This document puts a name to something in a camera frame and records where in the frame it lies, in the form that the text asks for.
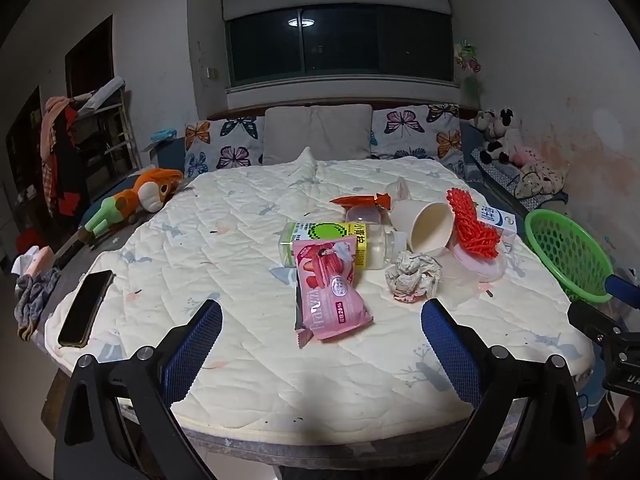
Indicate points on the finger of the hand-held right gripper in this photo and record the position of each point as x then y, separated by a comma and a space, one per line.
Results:
592, 320
624, 290

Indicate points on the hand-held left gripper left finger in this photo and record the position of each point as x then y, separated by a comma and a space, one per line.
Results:
195, 345

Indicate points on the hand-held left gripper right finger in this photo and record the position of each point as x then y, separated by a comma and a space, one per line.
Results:
450, 350

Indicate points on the green plastic basket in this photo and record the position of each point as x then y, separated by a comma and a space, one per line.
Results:
565, 255

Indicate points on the white paper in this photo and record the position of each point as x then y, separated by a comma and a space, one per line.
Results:
412, 275

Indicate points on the red foam fruit net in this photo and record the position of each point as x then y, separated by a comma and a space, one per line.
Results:
472, 230

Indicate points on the white paper cup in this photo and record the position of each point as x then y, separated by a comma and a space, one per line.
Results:
430, 225

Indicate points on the pink snack packet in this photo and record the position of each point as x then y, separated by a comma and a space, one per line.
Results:
330, 300

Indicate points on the clear bottle with green label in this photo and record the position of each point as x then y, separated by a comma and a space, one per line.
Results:
325, 240

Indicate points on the black smartphone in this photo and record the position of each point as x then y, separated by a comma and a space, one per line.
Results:
85, 310

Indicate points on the white quilted mat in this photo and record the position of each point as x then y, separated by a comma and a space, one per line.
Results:
240, 220

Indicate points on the small white carton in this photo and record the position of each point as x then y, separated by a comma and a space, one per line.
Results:
500, 222

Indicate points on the leopard print plush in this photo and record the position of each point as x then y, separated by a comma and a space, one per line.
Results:
542, 177

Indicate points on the clear plastic cup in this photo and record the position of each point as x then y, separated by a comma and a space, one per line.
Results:
365, 215

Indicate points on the orange monkey plush toy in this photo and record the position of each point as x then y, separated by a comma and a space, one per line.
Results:
155, 187

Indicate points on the grey cloth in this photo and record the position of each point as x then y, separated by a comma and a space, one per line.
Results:
35, 300

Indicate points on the clear plastic wrapper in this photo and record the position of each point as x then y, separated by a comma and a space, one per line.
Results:
399, 191

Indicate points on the pink plush toy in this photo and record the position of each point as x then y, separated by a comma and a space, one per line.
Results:
524, 156

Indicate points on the orange wrapper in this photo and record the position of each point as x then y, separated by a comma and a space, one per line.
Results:
360, 200

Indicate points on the pink tissue pack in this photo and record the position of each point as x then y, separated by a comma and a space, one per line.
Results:
32, 260

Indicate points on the red stool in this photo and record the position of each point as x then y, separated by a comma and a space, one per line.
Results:
27, 242

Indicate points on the butterfly print pillow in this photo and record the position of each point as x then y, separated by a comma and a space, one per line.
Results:
225, 145
415, 130

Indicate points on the black and white plush toy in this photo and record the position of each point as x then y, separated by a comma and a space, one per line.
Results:
495, 130

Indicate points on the hanging clothes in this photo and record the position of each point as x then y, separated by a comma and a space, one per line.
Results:
62, 160

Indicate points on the metal shelf rack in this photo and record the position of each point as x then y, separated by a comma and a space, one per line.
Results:
115, 130

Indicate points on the grey pillow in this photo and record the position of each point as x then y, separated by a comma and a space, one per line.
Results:
315, 135

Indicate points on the artificial flowers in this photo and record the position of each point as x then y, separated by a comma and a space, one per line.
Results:
467, 55

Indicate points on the dark window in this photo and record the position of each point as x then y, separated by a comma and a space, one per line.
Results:
350, 45

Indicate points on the wall switch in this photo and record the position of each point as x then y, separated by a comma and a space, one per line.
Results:
213, 73

